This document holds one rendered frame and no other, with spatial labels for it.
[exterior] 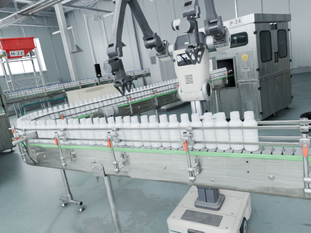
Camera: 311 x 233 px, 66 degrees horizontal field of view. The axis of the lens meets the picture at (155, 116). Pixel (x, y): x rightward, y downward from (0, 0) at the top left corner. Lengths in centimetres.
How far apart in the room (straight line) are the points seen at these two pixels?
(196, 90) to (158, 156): 66
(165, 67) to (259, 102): 351
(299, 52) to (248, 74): 838
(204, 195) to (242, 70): 319
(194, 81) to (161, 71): 560
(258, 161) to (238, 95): 390
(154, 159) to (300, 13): 1219
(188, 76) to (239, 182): 88
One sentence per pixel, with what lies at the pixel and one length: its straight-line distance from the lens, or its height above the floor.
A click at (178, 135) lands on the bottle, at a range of 119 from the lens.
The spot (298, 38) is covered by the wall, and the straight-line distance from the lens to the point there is 1303.
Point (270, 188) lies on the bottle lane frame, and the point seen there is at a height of 85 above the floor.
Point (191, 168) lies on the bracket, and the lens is 112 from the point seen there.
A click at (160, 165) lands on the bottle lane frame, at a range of 127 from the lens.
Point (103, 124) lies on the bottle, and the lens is 146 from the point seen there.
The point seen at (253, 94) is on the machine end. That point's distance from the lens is 479.
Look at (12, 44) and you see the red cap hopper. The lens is 795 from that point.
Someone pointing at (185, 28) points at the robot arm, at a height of 156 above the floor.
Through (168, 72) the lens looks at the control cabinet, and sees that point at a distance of 749.
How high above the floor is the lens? 141
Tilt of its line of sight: 12 degrees down
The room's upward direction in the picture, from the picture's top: 10 degrees counter-clockwise
